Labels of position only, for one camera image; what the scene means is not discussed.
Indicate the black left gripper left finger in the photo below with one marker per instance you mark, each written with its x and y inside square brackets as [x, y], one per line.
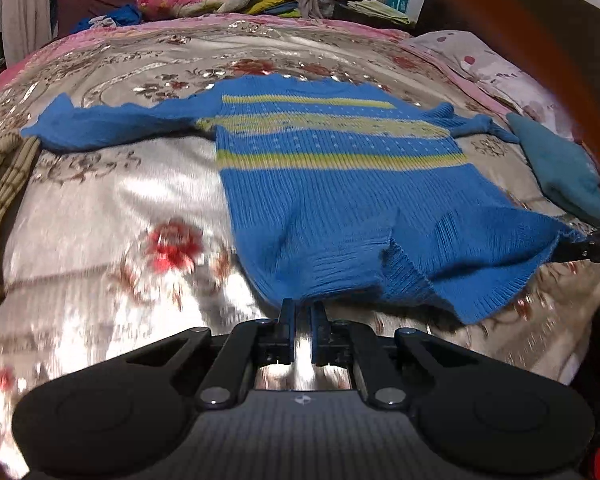
[285, 330]

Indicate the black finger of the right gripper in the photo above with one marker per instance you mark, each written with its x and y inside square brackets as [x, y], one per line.
[589, 250]

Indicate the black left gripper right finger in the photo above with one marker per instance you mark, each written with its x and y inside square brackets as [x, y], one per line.
[321, 335]

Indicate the blue striped knit sweater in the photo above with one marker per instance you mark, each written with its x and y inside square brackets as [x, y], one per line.
[335, 188]

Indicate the yellow green folded clothes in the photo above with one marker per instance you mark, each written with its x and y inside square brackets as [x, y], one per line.
[280, 8]

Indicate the teal folded cloth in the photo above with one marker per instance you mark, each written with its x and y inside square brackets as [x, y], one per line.
[566, 174]

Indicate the floral satin bedspread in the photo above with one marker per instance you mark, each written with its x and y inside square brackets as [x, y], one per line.
[70, 238]

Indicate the dark wooden headboard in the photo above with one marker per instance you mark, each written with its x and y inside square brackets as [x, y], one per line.
[556, 41]

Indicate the white pillow with red dots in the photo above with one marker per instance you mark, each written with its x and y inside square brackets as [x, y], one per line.
[474, 60]

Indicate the light green folded cloth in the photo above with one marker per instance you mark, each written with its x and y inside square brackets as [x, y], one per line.
[377, 9]

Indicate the blue cloth on bench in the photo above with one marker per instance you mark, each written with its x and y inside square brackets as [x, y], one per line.
[126, 15]

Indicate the beige curtain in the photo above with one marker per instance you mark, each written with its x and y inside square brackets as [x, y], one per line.
[25, 28]

